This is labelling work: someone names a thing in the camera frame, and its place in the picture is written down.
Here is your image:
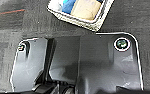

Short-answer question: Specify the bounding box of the brown cardboard box with print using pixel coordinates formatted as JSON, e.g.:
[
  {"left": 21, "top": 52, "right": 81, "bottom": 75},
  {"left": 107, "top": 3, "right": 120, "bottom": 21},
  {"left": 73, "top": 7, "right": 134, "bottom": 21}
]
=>
[{"left": 70, "top": 0, "right": 104, "bottom": 21}]

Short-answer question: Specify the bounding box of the dark blue plush toy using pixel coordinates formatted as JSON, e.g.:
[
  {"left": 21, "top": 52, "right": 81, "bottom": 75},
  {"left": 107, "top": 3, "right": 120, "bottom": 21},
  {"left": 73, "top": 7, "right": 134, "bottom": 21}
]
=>
[{"left": 58, "top": 0, "right": 76, "bottom": 15}]

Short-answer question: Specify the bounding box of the thick grey robot torso limb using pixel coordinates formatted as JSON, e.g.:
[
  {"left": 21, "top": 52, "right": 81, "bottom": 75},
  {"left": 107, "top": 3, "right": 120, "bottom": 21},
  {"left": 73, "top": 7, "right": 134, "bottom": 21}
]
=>
[{"left": 40, "top": 35, "right": 83, "bottom": 90}]

